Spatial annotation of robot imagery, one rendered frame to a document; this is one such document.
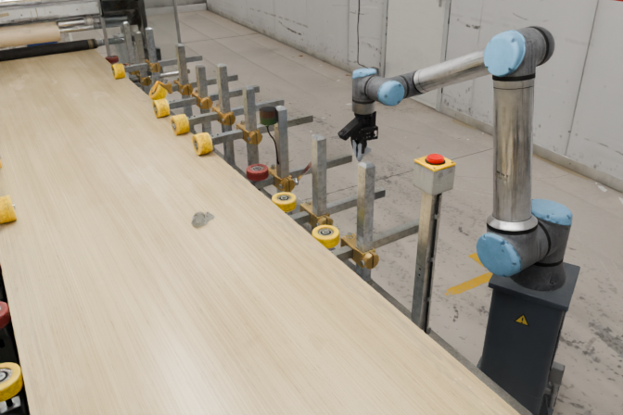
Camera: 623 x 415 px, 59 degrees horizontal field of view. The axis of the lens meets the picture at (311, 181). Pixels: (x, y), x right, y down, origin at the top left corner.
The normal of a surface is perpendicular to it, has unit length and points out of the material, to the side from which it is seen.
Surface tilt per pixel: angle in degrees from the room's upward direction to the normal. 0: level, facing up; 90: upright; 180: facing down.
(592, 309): 0
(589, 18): 90
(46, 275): 0
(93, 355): 0
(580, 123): 90
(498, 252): 95
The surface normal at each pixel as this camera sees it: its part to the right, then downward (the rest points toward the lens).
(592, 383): -0.01, -0.89
